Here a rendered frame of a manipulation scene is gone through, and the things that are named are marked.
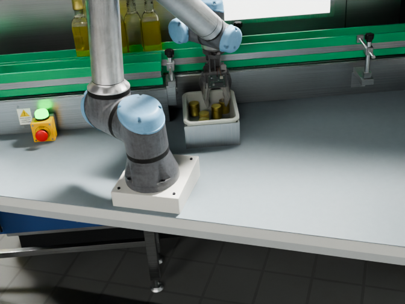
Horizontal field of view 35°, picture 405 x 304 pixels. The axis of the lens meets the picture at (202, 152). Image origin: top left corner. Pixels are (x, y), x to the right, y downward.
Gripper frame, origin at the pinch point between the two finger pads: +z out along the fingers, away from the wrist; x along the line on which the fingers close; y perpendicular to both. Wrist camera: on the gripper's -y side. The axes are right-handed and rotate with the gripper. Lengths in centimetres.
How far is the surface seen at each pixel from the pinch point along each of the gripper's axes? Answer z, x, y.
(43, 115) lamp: -2, -56, 5
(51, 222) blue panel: 46, -64, -3
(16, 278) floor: 82, -87, -15
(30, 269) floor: 82, -82, -20
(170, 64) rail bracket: -14.2, -13.8, -1.0
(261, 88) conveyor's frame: 1.9, 16.2, -12.0
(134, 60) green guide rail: -12.5, -26.2, -10.7
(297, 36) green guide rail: -12.7, 29.8, -21.5
